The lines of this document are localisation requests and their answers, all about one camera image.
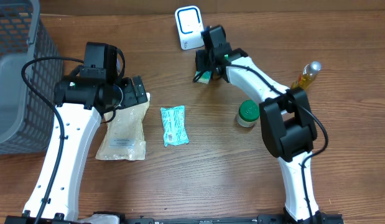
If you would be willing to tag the dark grey plastic mesh basket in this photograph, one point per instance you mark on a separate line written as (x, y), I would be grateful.
(26, 122)

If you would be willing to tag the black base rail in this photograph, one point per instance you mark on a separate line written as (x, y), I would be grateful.
(320, 218)

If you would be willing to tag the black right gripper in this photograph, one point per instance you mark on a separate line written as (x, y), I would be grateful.
(202, 56)

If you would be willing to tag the teal tissue pack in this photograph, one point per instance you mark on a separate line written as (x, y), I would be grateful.
(173, 120)

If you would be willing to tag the white barcode scanner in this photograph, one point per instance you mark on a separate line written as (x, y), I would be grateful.
(189, 26)

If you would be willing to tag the yellow oil bottle silver cap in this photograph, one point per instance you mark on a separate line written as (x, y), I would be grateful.
(308, 76)

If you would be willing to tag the small teal packet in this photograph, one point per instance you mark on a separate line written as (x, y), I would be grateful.
(203, 78)

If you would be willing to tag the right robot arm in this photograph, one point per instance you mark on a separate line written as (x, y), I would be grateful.
(287, 124)

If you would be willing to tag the green lid white jar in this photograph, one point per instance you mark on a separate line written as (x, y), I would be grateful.
(248, 114)

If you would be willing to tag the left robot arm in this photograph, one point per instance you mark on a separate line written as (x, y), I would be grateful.
(81, 99)

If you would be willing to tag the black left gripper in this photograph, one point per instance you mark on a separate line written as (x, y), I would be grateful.
(130, 97)

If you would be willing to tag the white orange snack packet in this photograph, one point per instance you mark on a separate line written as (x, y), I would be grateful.
(124, 138)

